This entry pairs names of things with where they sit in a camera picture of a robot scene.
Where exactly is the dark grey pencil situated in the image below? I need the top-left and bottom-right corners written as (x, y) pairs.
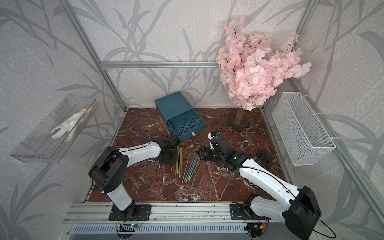
top-left (188, 119), bottom-right (199, 132)
top-left (179, 114), bottom-right (189, 137)

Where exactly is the teal pull-out drawer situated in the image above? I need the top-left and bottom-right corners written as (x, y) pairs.
top-left (167, 109), bottom-right (206, 143)

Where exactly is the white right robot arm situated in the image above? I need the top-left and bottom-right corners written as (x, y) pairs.
top-left (199, 131), bottom-right (322, 240)

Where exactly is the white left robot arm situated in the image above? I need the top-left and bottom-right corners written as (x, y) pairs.
top-left (89, 135), bottom-right (181, 211)

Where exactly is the teal drawer cabinet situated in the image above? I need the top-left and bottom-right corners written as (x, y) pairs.
top-left (155, 92), bottom-right (194, 127)

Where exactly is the green pencil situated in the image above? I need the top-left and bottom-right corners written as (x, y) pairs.
top-left (186, 154), bottom-right (200, 182)
top-left (182, 154), bottom-right (191, 183)

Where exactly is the yellow pencil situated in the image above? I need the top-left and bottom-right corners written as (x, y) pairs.
top-left (175, 149), bottom-right (180, 176)
top-left (179, 148), bottom-right (183, 177)

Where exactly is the black glove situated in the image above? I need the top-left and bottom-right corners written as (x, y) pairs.
top-left (255, 150), bottom-right (271, 171)

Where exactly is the pink artificial blossom tree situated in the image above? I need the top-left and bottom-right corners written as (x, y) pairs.
top-left (216, 18), bottom-right (312, 133)

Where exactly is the white work glove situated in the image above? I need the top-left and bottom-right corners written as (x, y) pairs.
top-left (51, 107), bottom-right (93, 142)

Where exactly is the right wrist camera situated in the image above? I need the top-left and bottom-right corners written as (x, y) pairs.
top-left (208, 131), bottom-right (218, 150)

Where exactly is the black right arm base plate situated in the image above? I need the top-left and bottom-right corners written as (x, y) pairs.
top-left (230, 202), bottom-right (270, 221)

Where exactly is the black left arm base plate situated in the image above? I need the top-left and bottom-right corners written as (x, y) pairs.
top-left (108, 203), bottom-right (152, 222)

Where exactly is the white wire mesh basket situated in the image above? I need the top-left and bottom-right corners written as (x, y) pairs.
top-left (272, 92), bottom-right (336, 166)

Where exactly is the aluminium front rail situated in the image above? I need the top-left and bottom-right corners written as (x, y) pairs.
top-left (62, 201), bottom-right (301, 224)

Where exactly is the clear plastic wall tray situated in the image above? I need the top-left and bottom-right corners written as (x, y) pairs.
top-left (10, 94), bottom-right (99, 164)

